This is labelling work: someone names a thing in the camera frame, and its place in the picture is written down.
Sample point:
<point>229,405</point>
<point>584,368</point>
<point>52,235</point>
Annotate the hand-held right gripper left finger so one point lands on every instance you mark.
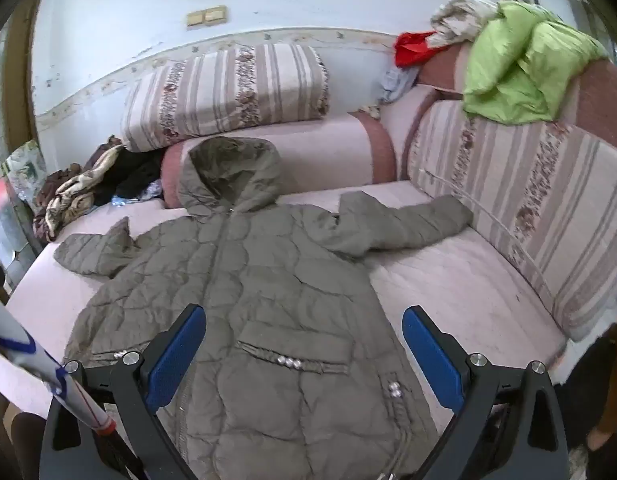
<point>176,360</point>

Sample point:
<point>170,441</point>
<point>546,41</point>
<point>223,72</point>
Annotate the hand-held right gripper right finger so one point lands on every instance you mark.
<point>431,360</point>

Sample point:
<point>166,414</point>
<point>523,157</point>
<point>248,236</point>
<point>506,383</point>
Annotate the olive quilted hooded jacket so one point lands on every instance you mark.
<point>268,280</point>

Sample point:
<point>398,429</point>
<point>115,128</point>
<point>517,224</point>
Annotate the black clothes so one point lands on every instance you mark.
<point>133,172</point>

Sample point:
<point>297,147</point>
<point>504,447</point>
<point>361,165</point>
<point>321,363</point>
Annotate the pink sofa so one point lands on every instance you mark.
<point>438,280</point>

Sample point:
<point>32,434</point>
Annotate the blue patterned cloth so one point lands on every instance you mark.
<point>148,191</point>

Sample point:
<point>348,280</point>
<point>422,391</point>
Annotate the person's brown trouser leg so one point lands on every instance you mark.
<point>610,390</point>

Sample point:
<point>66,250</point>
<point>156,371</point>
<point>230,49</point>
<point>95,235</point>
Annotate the striped floral cushion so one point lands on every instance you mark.
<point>513,185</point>
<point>213,90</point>

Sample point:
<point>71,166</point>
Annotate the brown patterned blanket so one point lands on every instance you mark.
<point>71,195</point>

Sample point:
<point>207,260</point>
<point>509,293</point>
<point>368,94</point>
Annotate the pink bolster with red edge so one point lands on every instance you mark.
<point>313,150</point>

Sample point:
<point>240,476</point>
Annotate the floral printed cloth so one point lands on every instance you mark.
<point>26,167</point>

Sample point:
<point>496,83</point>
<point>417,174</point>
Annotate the small beige floral cloth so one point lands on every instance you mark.
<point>372,112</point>

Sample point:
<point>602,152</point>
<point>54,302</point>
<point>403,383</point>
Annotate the grey-blue cloth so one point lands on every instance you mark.
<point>396,82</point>

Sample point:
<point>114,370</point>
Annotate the green blanket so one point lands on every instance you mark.
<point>528,70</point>

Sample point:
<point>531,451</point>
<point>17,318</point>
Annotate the red cloth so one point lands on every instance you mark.
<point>411,50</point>

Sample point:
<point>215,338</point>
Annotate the white floral cloth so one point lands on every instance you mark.
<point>458,17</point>

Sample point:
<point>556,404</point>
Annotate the brass wall switch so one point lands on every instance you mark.
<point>216,15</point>
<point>196,18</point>

